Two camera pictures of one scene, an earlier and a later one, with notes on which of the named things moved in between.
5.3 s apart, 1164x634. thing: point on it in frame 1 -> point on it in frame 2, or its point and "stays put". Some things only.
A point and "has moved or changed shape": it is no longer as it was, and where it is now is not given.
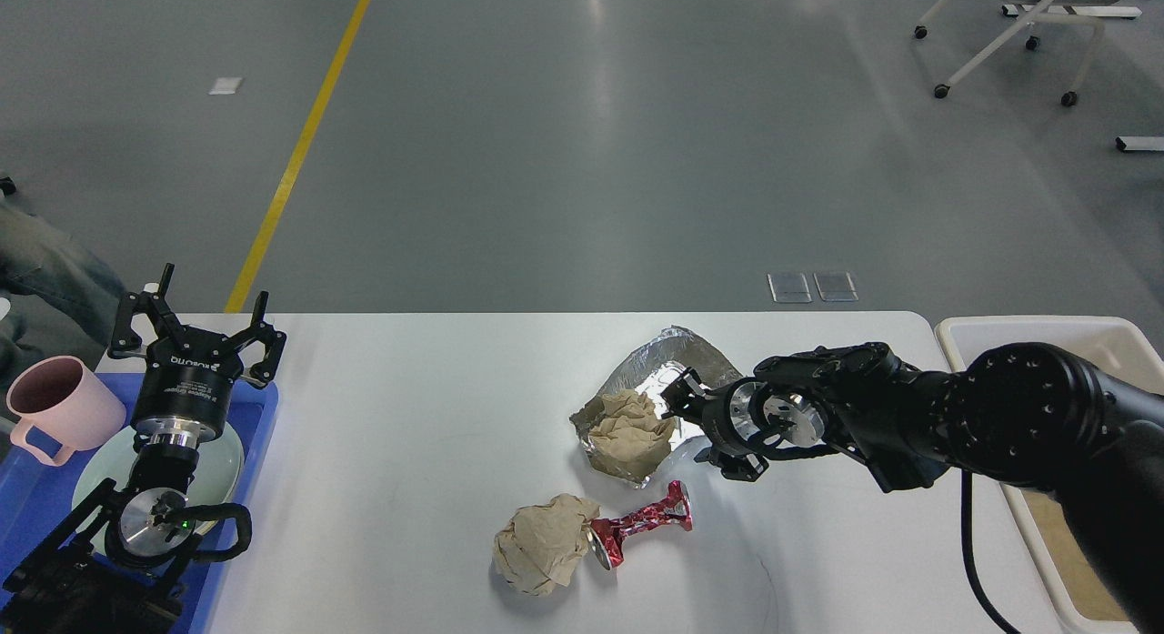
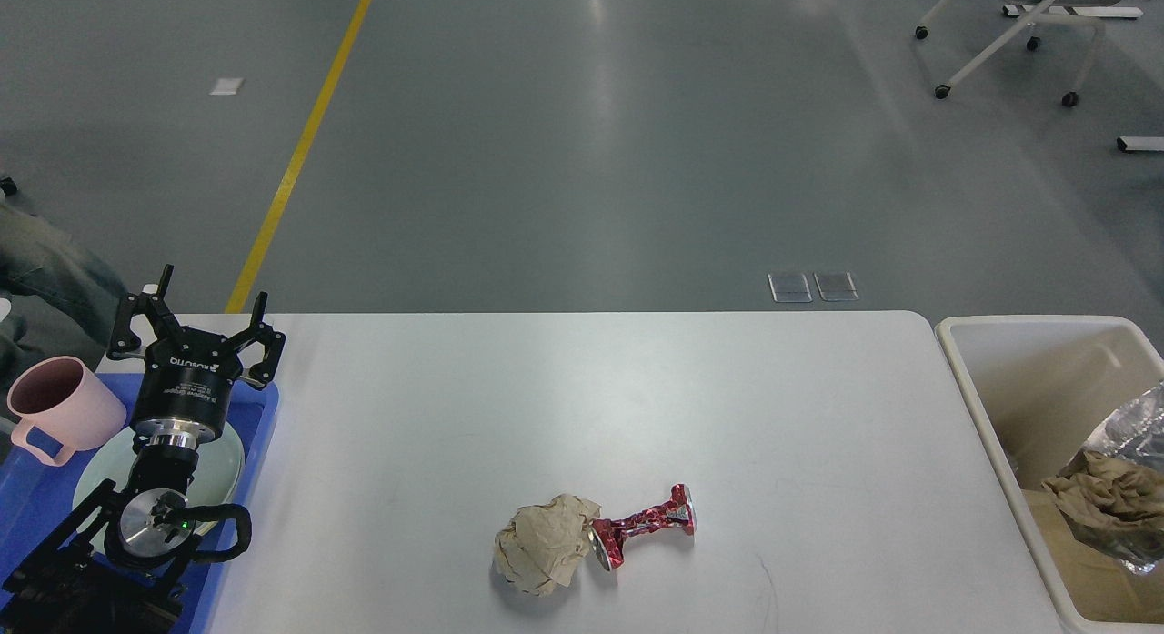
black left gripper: [183, 393] stays put
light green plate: [216, 476] stays put
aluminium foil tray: [649, 366] has moved or changed shape
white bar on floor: [1140, 143] stays put
